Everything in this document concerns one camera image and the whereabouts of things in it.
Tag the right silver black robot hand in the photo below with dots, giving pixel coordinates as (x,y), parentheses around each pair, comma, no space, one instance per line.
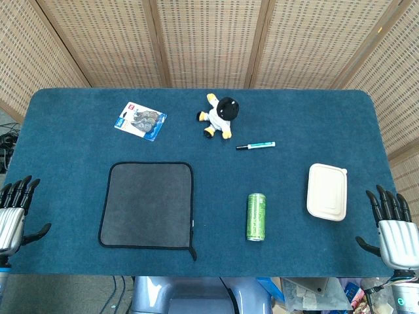
(399,242)

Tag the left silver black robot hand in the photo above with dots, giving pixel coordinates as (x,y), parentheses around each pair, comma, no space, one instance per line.
(11,225)

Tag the green and grey cloth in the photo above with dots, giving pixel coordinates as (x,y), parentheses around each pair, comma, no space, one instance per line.
(147,202)

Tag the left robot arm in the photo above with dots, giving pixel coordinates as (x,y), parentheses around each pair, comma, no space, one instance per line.
(3,274)

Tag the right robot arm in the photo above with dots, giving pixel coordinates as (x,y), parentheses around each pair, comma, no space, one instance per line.
(406,294)

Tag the blue cardboard box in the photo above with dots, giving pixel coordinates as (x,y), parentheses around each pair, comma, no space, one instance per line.
(352,290)

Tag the beige lidded food container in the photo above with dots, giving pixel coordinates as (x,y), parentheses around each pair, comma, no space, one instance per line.
(326,191)

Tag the clear plastic bin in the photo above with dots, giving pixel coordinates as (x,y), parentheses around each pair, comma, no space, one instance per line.
(304,301)

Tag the green drink can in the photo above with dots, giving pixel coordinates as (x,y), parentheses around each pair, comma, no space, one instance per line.
(256,216)

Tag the woven bamboo screen panel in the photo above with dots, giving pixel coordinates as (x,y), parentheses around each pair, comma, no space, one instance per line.
(209,39)
(304,39)
(108,39)
(393,85)
(26,49)

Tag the blister pack with grey items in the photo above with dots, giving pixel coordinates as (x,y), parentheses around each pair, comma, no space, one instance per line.
(140,121)

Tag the green white marker pen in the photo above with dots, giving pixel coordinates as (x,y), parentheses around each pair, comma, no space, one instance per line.
(258,145)

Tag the blue carpet table cover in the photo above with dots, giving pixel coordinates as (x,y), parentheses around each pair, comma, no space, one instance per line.
(222,173)

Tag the grey blue robot torso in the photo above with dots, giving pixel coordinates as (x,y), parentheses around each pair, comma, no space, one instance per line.
(196,296)

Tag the black headed plush doll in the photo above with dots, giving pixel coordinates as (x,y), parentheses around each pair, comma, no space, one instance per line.
(220,119)

